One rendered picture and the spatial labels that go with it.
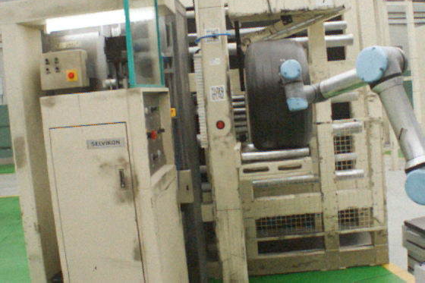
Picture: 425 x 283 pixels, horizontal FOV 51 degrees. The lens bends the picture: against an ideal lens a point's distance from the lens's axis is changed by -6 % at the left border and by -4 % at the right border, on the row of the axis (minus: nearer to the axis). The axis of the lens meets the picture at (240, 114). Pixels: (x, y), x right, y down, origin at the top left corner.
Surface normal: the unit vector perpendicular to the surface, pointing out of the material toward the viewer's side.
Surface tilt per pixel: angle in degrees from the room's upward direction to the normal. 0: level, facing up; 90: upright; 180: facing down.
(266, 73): 67
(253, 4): 90
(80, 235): 90
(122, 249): 90
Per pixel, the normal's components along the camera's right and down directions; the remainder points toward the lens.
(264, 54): -0.08, -0.66
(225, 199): -0.04, 0.06
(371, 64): -0.78, -0.03
